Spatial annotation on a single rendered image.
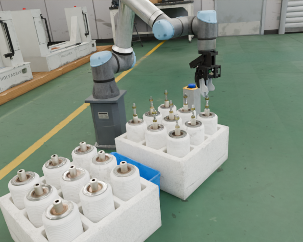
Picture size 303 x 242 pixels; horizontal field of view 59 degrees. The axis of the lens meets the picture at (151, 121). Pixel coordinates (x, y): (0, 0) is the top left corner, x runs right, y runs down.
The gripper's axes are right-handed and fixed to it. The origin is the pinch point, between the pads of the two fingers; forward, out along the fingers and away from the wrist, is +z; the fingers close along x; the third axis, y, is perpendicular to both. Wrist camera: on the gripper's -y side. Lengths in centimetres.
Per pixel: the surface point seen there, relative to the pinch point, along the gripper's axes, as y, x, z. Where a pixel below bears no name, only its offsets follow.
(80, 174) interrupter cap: 18, -62, 10
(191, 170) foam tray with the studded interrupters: 18.7, -19.9, 23.6
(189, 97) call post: -20.9, 6.2, 8.7
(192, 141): 9.6, -13.1, 16.5
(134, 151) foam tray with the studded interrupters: -3.0, -35.1, 20.2
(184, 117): -5.7, -6.8, 12.1
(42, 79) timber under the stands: -232, -54, 30
